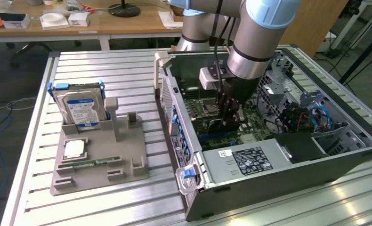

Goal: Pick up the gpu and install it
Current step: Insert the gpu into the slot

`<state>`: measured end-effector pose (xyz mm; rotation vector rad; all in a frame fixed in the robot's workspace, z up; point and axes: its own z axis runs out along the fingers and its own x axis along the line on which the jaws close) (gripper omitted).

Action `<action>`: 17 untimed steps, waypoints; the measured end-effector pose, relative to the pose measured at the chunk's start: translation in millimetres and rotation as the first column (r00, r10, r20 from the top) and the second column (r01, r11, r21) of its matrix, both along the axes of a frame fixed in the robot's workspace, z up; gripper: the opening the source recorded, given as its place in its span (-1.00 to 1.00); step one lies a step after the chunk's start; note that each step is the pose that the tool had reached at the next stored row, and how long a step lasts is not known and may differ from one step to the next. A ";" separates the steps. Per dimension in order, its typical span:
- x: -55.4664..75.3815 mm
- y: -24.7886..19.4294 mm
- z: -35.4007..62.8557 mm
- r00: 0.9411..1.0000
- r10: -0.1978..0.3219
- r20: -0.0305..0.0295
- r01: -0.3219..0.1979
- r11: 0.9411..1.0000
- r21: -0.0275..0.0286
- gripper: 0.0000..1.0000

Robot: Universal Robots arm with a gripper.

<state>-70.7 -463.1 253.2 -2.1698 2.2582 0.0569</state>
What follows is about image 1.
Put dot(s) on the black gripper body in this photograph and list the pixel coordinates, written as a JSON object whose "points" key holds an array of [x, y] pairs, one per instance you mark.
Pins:
{"points": [[238, 90]]}

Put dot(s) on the black graphics card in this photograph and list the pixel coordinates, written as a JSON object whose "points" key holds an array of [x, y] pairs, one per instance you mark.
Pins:
{"points": [[213, 124]]}

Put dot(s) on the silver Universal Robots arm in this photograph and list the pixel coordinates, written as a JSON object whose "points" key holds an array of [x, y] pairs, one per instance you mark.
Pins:
{"points": [[254, 35]]}

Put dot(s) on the CPU socket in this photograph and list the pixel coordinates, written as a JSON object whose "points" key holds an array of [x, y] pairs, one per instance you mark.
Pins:
{"points": [[210, 108]]}

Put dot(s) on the green motherboard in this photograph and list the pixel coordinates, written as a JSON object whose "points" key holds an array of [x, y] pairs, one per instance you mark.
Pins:
{"points": [[254, 123]]}

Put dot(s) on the blue expansion slot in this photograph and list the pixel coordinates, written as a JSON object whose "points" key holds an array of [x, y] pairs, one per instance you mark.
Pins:
{"points": [[212, 136]]}

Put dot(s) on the metal disk bay cage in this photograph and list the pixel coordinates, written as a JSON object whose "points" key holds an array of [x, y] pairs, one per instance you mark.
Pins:
{"points": [[276, 94]]}

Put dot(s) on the grey power supply unit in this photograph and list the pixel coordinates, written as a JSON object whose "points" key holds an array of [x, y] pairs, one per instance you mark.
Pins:
{"points": [[252, 160]]}

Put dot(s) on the black plastic shroud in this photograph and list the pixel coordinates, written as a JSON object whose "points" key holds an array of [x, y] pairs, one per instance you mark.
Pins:
{"points": [[296, 146]]}

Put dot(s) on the blue case latch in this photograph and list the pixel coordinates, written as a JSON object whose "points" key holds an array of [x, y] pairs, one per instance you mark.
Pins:
{"points": [[186, 175]]}

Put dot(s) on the open dark grey PC case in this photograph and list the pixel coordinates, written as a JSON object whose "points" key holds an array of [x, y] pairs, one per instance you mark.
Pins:
{"points": [[266, 188]]}

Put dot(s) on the white paper booklet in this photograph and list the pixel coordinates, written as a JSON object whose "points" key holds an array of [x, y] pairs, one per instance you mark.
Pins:
{"points": [[169, 21]]}

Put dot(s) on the wooden cabinet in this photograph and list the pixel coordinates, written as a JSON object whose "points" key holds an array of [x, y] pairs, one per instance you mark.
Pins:
{"points": [[317, 23]]}

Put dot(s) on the brown cardboard box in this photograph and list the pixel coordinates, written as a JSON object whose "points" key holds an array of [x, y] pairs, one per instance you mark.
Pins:
{"points": [[174, 10]]}

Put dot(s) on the grey parts rack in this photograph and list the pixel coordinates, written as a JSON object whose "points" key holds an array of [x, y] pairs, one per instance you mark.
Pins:
{"points": [[104, 150]]}

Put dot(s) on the black stand pole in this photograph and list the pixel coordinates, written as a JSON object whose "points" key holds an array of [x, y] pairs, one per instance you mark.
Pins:
{"points": [[362, 47]]}

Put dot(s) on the hard disk with blue carrier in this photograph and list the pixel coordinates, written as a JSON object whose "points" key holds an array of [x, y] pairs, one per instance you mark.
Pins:
{"points": [[78, 110]]}

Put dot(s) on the wooden desk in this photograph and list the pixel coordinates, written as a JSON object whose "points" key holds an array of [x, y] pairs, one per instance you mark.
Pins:
{"points": [[125, 23]]}

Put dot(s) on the green RAM stick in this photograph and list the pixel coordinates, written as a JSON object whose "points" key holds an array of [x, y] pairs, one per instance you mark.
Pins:
{"points": [[90, 163]]}

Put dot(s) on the black round lamp base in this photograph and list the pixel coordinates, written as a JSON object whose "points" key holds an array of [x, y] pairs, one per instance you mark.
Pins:
{"points": [[124, 10]]}

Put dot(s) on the silver CPU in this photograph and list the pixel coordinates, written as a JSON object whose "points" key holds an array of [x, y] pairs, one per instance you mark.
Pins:
{"points": [[73, 149]]}

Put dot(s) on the small white labelled box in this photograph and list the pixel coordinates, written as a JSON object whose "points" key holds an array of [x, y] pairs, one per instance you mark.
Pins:
{"points": [[78, 20]]}

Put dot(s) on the white box with round insert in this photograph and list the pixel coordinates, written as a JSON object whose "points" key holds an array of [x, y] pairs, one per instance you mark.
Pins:
{"points": [[53, 22]]}

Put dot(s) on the black office chair base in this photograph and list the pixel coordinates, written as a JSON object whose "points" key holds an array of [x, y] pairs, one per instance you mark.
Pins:
{"points": [[28, 48]]}

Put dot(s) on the white box with dark top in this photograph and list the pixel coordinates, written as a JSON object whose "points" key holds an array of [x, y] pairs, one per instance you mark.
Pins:
{"points": [[14, 22]]}

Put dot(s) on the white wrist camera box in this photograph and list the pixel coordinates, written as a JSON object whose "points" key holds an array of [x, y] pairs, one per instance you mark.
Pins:
{"points": [[209, 79]]}

